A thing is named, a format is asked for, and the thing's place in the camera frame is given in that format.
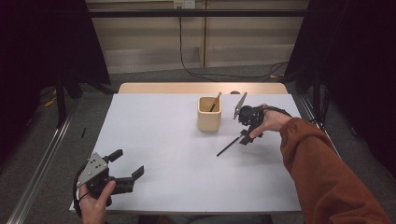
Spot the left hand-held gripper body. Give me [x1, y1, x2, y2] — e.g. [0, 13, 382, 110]
[76, 152, 135, 208]

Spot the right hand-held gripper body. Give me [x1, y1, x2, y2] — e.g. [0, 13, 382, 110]
[233, 91, 265, 141]

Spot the black square-headed makeup brush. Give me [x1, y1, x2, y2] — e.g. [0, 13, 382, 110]
[216, 132, 247, 158]

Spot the beige square cup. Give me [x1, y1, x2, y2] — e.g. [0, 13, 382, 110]
[196, 95, 223, 133]

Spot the makeup brush with orange bristles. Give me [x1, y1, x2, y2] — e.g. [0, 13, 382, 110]
[208, 91, 223, 113]

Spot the person's right hand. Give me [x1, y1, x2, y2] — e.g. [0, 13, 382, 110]
[248, 104, 293, 139]

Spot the person's left hand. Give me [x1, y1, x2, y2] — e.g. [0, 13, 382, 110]
[78, 180, 117, 224]

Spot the white table sheet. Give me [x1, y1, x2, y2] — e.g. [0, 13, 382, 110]
[68, 92, 307, 216]

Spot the black metal stand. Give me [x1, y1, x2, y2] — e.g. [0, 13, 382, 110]
[54, 69, 116, 129]
[312, 66, 323, 119]

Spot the black curtain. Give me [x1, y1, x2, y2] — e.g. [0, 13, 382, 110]
[284, 0, 396, 178]
[0, 0, 111, 162]

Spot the black horizontal bar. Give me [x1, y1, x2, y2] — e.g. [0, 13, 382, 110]
[88, 8, 307, 18]

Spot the left hand-held gripper cable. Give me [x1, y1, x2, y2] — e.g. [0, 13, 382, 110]
[72, 167, 92, 218]

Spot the aluminium floor rail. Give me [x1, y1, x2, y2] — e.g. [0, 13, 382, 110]
[298, 94, 342, 150]
[6, 105, 78, 224]

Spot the black wall cable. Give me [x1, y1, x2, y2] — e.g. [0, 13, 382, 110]
[177, 6, 289, 82]

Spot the white wall outlet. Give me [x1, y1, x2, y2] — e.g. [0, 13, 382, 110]
[173, 0, 196, 9]

